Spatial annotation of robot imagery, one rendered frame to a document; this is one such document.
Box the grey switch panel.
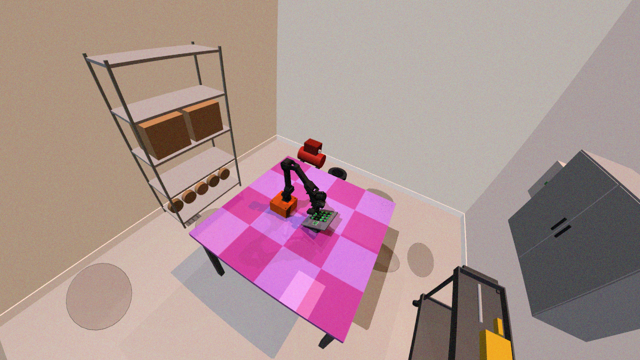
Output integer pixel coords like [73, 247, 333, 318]
[301, 209, 338, 233]

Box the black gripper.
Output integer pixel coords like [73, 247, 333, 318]
[306, 199, 320, 215]

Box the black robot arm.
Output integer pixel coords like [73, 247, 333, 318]
[280, 158, 327, 209]

